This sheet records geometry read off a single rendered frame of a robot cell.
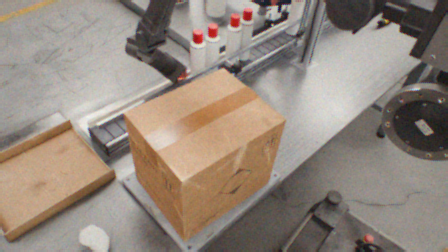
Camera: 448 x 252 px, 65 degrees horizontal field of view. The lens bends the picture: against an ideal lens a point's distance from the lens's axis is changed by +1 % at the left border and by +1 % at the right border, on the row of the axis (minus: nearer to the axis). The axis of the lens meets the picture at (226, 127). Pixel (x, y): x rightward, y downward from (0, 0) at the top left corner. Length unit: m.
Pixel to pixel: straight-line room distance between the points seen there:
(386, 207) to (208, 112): 1.58
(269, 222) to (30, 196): 1.24
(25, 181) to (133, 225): 0.34
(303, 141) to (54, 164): 0.78
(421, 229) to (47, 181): 1.86
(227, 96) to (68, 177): 0.53
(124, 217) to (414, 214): 1.70
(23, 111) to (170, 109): 0.65
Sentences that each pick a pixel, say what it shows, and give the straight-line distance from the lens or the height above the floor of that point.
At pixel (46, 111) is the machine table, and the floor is 0.83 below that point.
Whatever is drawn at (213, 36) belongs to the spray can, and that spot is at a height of 1.06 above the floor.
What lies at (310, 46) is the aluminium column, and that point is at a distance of 1.46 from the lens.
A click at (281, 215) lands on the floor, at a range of 2.00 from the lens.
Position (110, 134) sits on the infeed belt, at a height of 0.88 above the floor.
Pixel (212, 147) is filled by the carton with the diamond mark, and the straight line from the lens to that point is 0.76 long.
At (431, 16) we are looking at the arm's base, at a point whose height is 1.46.
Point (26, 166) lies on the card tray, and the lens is 1.19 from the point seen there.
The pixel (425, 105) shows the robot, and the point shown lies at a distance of 0.91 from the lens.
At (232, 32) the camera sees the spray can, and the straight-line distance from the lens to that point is 1.27.
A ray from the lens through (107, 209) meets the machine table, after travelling 1.04.
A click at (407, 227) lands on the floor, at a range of 2.23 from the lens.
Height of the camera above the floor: 1.70
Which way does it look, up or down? 47 degrees down
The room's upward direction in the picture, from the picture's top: 6 degrees clockwise
